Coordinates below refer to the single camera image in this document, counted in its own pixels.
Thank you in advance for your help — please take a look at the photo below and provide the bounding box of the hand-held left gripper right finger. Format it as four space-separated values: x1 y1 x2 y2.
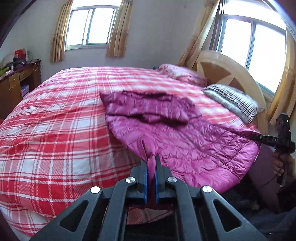
155 154 269 241

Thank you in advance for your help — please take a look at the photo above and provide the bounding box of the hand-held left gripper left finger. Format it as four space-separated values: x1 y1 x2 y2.
30 160 149 241

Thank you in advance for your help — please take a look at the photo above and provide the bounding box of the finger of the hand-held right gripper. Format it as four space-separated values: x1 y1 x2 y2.
251 132 278 147

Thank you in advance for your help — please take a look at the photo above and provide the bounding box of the magenta puffer jacket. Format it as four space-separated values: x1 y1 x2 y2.
99 90 262 204

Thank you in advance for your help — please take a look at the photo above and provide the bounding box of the person's right hand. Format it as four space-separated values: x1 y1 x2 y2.
272 155 289 178

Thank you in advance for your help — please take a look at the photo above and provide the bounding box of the beige curtain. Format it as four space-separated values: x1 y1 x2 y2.
106 0 134 58
177 0 220 69
50 0 74 62
266 25 296 126

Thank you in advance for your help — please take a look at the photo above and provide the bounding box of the striped pillow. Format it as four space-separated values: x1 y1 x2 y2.
203 84 264 124

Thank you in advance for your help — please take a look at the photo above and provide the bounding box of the grey floral pillow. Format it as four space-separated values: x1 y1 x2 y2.
203 90 249 123

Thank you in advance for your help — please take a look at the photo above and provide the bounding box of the wooden headboard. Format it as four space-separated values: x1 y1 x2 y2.
192 51 269 137

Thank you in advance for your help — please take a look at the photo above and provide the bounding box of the large window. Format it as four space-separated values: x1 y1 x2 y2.
211 0 288 93

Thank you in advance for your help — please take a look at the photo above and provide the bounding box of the bed with red plaid sheet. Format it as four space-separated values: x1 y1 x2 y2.
0 66 262 237

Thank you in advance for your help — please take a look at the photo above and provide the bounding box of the pink folded blanket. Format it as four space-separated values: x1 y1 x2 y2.
158 64 208 87

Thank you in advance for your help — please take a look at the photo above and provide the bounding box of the wooden desk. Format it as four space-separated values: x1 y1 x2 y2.
0 60 41 120

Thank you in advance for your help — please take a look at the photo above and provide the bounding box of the small window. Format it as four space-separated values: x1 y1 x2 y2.
65 0 118 50

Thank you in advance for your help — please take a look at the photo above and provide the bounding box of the pile of clutter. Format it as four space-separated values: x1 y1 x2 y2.
0 48 33 78

